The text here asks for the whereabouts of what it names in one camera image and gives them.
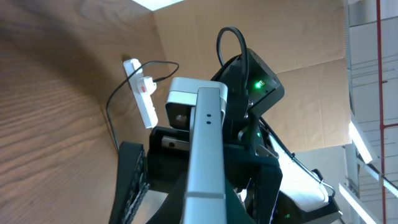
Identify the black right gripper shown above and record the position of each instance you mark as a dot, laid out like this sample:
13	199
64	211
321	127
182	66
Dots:
167	158

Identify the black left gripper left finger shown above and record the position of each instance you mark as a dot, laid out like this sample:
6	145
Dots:
131	183

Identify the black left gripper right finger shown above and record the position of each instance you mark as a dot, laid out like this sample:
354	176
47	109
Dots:
243	168

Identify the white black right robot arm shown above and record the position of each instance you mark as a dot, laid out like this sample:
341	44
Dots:
303	195

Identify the white USB charger adapter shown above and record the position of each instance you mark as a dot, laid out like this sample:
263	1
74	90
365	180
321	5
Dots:
146	85

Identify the white power strip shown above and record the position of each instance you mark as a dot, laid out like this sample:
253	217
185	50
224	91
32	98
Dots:
144	102

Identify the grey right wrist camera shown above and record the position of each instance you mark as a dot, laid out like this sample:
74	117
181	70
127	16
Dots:
183	95

